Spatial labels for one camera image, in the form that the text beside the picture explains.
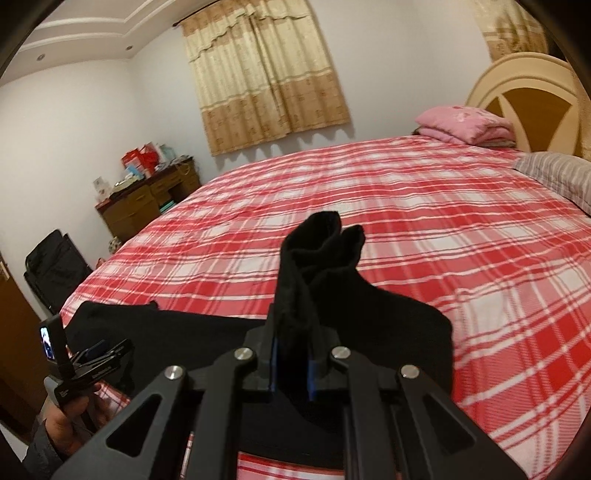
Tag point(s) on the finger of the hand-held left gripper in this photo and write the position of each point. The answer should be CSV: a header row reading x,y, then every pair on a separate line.
x,y
99,374
108,350

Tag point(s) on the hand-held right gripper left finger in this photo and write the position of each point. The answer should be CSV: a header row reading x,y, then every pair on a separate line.
x,y
275,364

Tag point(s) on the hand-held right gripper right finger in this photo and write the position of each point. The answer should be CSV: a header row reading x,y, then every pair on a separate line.
x,y
313,378

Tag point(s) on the black pants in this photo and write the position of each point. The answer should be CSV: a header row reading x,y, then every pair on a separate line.
x,y
369,323

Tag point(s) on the person's left forearm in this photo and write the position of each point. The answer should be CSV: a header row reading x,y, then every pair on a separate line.
x,y
37,454

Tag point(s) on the person's left hand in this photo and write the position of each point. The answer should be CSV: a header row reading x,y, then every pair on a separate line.
x,y
64,424

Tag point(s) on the brown wooden door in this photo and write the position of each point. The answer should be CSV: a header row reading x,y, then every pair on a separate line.
x,y
18,332

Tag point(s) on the black folding chair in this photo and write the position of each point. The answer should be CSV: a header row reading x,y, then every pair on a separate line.
x,y
55,272

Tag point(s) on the floral gift bag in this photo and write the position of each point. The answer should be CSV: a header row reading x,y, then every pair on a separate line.
x,y
114,245

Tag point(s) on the brown wooden desk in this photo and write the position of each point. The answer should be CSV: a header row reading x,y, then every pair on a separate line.
x,y
138,207

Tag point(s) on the teal boxes stack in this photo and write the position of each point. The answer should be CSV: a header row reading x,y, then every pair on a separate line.
x,y
167,206

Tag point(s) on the white picture box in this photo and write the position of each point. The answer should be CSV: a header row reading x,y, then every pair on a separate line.
x,y
100,188

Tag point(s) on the light blue box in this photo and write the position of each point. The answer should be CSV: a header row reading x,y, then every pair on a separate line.
x,y
134,173

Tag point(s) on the red boxes on desk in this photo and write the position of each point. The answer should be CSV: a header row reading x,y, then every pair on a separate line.
x,y
141,161

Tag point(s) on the bed with red plaid sheet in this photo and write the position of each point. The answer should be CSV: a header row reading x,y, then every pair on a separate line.
x,y
415,207

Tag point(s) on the light blue paper bag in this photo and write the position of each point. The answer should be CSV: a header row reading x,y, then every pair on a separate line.
x,y
166,153

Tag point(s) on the beige patterned window curtain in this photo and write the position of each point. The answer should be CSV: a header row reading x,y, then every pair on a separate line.
x,y
268,78

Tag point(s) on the folded pink blanket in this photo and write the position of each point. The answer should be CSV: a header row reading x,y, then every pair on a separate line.
x,y
461,122

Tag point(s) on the striped pillow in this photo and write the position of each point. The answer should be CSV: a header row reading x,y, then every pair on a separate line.
x,y
558,177

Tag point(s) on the cream wooden headboard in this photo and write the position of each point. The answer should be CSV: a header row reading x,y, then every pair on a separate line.
x,y
489,87

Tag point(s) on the dark curtain rod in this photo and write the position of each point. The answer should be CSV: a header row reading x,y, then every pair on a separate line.
x,y
198,15

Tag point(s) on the long beige patterned curtain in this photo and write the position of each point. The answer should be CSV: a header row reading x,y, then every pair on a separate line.
x,y
512,27

